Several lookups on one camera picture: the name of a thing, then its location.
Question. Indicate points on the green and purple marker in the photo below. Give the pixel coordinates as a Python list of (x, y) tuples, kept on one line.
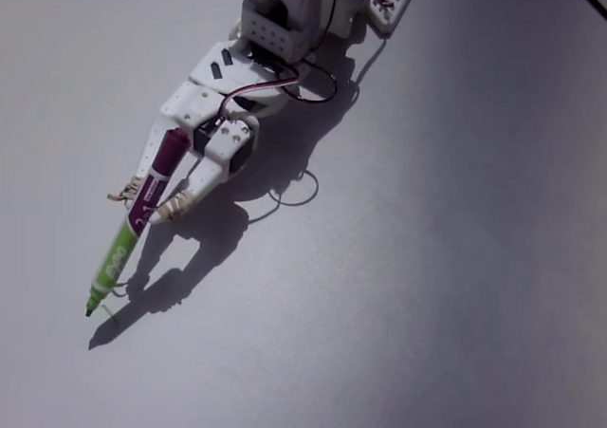
[(118, 252)]

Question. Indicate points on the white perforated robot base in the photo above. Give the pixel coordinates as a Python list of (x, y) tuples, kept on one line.
[(396, 5)]

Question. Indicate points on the tan rubber band wrap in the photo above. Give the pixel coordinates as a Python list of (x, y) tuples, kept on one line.
[(178, 205), (128, 191)]

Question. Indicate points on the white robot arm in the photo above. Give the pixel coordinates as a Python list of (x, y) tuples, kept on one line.
[(284, 1)]

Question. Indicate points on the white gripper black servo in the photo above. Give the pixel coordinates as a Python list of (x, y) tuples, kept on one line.
[(189, 103)]

